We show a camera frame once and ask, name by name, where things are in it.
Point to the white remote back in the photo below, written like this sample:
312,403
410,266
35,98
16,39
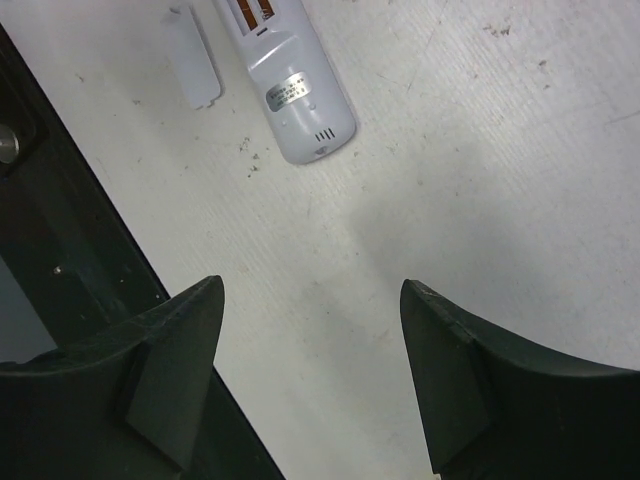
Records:
297,88

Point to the white battery cover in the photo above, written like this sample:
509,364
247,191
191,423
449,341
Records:
189,57

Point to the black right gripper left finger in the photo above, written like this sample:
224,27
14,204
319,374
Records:
125,403

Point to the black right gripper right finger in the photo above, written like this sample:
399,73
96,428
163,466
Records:
494,405

